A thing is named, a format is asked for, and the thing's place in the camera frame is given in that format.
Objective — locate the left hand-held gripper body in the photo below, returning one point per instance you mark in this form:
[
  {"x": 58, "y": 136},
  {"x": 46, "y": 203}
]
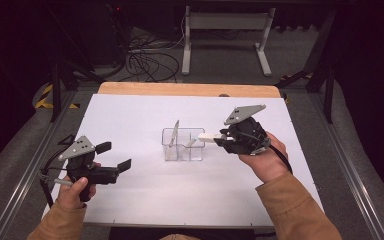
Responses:
[{"x": 80, "y": 150}]

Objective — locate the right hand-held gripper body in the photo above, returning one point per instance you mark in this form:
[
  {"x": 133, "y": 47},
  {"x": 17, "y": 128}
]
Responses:
[{"x": 248, "y": 136}]

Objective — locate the white marker pen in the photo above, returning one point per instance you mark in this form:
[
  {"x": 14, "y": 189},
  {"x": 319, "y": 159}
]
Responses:
[{"x": 191, "y": 142}]

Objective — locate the clear acrylic organizer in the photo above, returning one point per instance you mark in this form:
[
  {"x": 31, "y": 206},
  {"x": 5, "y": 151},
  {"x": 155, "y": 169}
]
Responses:
[{"x": 183, "y": 153}]

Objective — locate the clear slim pen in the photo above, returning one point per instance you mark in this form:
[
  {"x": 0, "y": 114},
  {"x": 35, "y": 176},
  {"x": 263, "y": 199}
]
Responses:
[{"x": 174, "y": 133}]

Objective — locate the person's right hand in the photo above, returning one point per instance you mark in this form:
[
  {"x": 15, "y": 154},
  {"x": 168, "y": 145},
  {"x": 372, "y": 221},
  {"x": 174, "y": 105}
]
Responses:
[{"x": 270, "y": 165}]

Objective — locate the person's left hand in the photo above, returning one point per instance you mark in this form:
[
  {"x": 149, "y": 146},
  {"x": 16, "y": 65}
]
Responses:
[{"x": 71, "y": 195}]

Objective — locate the white table sheet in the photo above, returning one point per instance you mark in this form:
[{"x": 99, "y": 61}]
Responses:
[{"x": 146, "y": 200}]

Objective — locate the yellow black hazard tape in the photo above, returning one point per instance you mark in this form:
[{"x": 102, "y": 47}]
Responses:
[{"x": 45, "y": 100}]

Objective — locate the black metal stand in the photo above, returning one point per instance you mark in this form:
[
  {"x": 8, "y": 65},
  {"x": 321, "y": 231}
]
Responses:
[
  {"x": 323, "y": 66},
  {"x": 58, "y": 90}
]

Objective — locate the person's lap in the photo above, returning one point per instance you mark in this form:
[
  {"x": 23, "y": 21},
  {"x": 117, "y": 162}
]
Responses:
[{"x": 180, "y": 237}]

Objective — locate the white metal stand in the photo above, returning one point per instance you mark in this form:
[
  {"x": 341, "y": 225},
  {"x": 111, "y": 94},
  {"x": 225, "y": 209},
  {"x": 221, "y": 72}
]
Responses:
[{"x": 226, "y": 21}]

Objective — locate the metal floor rail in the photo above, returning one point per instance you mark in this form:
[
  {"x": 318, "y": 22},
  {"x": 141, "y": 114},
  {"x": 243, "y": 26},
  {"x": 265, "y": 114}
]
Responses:
[
  {"x": 30, "y": 166},
  {"x": 350, "y": 166}
]

